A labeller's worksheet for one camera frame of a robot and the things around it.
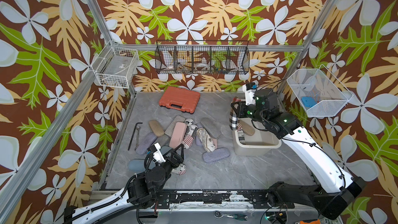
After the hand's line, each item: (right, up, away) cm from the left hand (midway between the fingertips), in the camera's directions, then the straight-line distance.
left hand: (180, 146), depth 74 cm
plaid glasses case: (+24, +15, -4) cm, 29 cm away
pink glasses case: (-3, +3, +18) cm, 19 cm away
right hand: (+24, +21, -3) cm, 32 cm away
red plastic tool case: (-2, +25, +38) cm, 45 cm away
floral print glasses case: (+13, 0, +15) cm, 20 cm away
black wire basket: (+11, +51, +23) cm, 57 cm away
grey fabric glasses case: (+18, +6, +20) cm, 27 cm away
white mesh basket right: (+74, +26, +9) cm, 79 cm away
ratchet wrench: (+18, -31, -3) cm, 36 cm away
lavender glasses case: (+20, -8, +13) cm, 25 cm away
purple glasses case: (-22, -2, +17) cm, 28 cm away
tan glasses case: (-19, +6, +24) cm, 31 cm away
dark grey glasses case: (-12, -1, +17) cm, 21 cm away
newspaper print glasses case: (+34, +1, +17) cm, 38 cm away
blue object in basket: (+67, +22, +7) cm, 71 cm away
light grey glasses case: (-9, +6, +24) cm, 26 cm away
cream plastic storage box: (+46, -3, +17) cm, 49 cm away
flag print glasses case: (-1, -14, +7) cm, 16 cm away
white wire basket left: (-38, +42, +12) cm, 58 cm away
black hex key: (-33, 0, +23) cm, 40 cm away
